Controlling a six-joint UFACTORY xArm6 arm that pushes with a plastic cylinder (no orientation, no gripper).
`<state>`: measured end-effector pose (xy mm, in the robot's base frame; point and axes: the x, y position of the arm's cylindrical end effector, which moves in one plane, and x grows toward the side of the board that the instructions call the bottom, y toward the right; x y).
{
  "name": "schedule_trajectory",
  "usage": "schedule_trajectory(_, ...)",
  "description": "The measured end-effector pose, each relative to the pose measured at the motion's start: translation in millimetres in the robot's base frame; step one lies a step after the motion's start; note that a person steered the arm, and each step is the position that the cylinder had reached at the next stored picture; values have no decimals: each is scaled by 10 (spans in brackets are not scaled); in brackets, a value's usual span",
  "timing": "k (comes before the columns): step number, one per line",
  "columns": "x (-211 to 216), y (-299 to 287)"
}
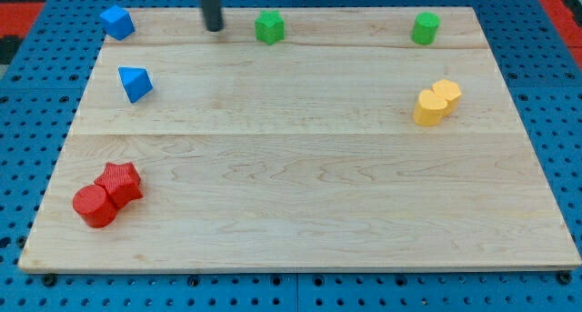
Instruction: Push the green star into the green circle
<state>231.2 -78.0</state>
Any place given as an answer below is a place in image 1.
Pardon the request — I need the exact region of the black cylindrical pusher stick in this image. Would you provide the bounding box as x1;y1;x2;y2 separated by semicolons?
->
199;0;224;32

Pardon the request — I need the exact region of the red star block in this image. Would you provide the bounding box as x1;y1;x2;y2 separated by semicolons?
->
94;162;143;209

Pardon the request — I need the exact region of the blue cube block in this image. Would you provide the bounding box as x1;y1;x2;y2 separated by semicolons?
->
99;5;135;41

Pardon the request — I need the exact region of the blue triangle block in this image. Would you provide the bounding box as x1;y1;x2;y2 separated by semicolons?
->
118;66;153;104

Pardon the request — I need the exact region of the green cylinder block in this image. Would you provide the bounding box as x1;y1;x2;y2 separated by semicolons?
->
411;12;440;45

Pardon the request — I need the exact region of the light wooden board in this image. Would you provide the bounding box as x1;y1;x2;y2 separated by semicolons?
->
19;7;581;274

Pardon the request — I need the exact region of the red cylinder block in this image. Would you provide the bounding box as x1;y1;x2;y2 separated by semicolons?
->
72;185;117;228

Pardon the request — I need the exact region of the yellow heart block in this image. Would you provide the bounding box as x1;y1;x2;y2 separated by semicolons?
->
413;89;448;126

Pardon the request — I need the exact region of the yellow hexagon block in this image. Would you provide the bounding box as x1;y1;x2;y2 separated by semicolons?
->
431;79;462;116

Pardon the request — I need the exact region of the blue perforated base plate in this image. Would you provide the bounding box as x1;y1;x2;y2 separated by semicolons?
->
1;0;581;311

